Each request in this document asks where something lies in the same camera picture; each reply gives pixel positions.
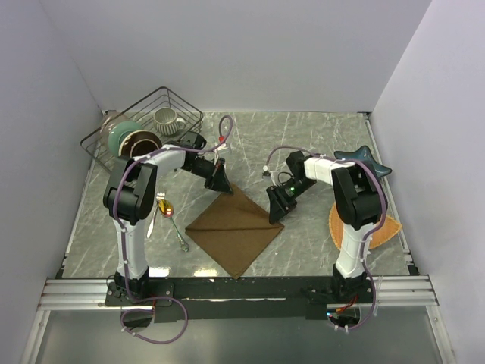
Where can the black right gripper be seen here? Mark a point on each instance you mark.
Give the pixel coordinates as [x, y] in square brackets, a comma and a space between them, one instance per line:
[279, 204]

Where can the brown ceramic bowl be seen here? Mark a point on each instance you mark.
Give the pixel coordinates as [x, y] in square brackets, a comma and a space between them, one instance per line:
[138, 143]

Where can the orange woven placemat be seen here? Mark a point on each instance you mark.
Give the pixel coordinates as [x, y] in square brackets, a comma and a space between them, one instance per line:
[390, 228]

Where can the striped ceramic mug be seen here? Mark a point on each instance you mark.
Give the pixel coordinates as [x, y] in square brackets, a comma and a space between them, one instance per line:
[167, 122]

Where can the silver fork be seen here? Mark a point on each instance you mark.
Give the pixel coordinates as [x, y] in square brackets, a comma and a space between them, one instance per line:
[158, 210]

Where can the aluminium frame rail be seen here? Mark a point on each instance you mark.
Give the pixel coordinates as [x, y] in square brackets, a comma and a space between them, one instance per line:
[85, 294]

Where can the green ceramic bowl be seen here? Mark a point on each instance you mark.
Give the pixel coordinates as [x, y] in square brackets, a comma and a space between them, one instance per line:
[119, 133]

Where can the blue star-shaped dish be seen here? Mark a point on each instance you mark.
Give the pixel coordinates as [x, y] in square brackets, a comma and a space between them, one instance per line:
[364, 154]

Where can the clear glass jar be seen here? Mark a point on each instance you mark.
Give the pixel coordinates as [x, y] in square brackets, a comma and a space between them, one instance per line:
[109, 122]

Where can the iridescent spoon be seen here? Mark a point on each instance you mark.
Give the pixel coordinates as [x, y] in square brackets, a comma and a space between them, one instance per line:
[167, 211]

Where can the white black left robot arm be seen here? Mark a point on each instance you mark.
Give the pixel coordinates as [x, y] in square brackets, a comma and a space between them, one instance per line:
[130, 197]

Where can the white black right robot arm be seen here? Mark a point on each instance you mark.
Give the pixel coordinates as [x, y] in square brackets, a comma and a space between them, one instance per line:
[360, 204]

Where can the black wire dish rack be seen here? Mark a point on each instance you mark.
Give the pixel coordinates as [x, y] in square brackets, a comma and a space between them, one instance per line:
[142, 112]

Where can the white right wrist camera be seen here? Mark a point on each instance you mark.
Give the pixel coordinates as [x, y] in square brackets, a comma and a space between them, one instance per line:
[272, 176]

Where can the brown cloth napkin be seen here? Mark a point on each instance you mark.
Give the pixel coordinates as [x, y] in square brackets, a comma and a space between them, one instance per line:
[234, 230]

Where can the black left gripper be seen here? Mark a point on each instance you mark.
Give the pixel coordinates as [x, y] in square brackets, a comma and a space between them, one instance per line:
[220, 182]

